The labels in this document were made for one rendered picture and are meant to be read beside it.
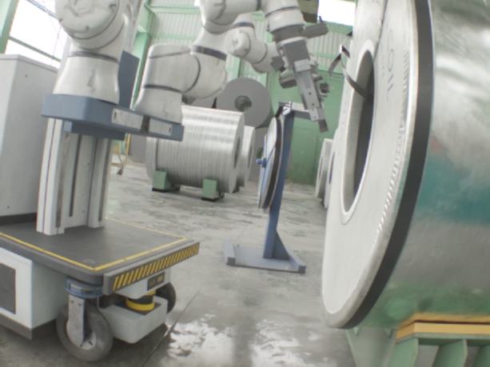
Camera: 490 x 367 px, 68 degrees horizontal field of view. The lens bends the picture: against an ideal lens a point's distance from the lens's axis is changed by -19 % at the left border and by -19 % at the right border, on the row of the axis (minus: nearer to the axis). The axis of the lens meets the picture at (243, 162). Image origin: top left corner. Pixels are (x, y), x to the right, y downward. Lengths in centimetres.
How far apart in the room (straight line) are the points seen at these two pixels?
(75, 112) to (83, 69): 11
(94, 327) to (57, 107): 57
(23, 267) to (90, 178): 50
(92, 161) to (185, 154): 474
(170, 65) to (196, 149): 468
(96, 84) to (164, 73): 47
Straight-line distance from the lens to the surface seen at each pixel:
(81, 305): 113
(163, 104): 146
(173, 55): 150
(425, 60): 78
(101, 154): 147
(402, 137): 76
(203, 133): 616
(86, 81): 105
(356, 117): 157
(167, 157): 627
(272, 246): 291
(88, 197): 150
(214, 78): 163
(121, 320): 125
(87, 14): 91
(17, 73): 130
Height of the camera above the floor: 63
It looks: level
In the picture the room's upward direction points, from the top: 9 degrees clockwise
